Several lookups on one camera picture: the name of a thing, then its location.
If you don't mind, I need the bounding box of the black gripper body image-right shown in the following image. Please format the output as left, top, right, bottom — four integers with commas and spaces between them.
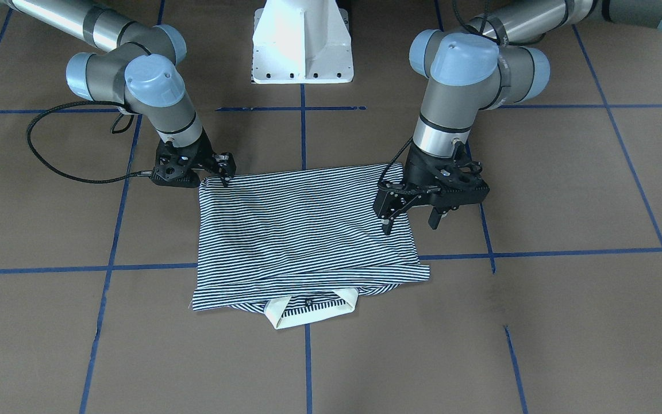
375, 144, 490, 219

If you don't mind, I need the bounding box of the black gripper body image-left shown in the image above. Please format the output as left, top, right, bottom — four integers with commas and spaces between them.
151, 131, 236, 188

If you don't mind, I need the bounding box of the navy white striped polo shirt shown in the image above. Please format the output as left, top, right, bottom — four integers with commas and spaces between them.
191, 163, 430, 329

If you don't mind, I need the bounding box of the black cable on image-right arm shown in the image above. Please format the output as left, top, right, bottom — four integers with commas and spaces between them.
380, 137, 415, 185

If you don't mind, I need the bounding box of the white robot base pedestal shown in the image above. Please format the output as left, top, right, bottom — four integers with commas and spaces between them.
251, 1, 355, 85

